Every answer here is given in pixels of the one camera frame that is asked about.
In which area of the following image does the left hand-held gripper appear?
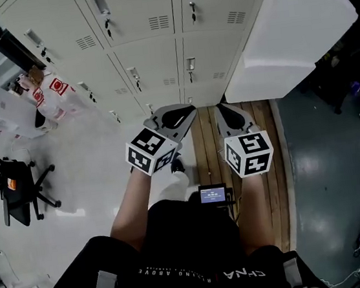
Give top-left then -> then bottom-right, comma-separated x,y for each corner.
119,101 -> 206,180

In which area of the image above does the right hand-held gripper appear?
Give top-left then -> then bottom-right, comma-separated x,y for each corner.
213,96 -> 278,182

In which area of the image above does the beige metal locker cabinet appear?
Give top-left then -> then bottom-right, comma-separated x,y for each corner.
0,0 -> 288,138

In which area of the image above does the person's right forearm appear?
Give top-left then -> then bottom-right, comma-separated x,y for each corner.
234,170 -> 284,257

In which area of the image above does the person's left forearm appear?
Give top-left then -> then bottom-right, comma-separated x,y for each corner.
103,169 -> 163,255

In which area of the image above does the person's black shoe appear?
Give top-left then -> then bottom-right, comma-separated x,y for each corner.
169,157 -> 186,174

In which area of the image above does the person's white trouser leg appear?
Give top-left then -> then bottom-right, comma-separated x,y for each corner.
155,170 -> 193,205

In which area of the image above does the small black monitor screen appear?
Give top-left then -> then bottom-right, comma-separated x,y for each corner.
198,182 -> 229,205

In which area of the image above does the person's black t-shirt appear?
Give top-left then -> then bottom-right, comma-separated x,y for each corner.
34,181 -> 332,288

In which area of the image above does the white bucket black inside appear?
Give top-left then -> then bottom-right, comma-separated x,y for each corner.
33,106 -> 58,132

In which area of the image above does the black metal shelf rack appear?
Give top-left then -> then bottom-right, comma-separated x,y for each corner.
292,0 -> 360,125

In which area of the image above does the large white foam box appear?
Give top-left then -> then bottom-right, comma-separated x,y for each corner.
213,0 -> 360,105

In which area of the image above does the brown paper bag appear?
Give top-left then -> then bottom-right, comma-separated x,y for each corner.
27,65 -> 46,86

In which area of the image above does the white water dispenser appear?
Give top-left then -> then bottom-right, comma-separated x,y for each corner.
0,79 -> 50,143

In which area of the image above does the white floor cable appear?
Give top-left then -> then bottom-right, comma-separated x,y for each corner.
325,266 -> 360,288

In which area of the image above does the black partition frame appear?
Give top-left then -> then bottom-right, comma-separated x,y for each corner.
0,0 -> 48,77

